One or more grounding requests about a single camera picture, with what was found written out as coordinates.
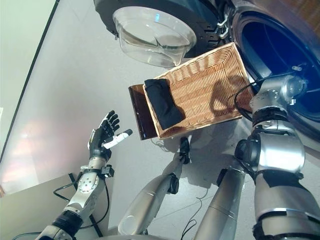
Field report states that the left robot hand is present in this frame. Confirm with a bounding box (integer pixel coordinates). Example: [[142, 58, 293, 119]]
[[87, 109, 133, 161]]

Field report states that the black garment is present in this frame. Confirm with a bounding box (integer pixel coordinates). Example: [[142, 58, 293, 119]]
[[144, 78, 184, 130]]

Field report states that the round washing machine door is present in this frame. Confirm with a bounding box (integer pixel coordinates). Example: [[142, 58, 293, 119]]
[[93, 0, 230, 67]]

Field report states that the dark grey washing machine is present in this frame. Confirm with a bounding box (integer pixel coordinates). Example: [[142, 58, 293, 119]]
[[217, 0, 320, 161]]

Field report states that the glossy brown stool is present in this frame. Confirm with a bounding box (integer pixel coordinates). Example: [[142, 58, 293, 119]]
[[128, 84, 161, 141]]

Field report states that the left robot leg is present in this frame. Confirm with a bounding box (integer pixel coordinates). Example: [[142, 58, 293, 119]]
[[117, 136, 192, 236]]

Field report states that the rectangular wicker laundry basket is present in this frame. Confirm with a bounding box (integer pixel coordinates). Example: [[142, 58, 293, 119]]
[[142, 41, 253, 140]]

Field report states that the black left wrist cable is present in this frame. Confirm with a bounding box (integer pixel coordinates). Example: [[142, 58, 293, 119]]
[[53, 172, 111, 230]]

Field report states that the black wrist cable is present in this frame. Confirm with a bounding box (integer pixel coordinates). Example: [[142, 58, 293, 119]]
[[233, 78, 266, 121], [53, 172, 111, 230]]

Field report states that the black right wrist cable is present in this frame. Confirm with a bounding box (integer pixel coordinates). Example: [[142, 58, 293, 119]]
[[233, 78, 266, 121]]

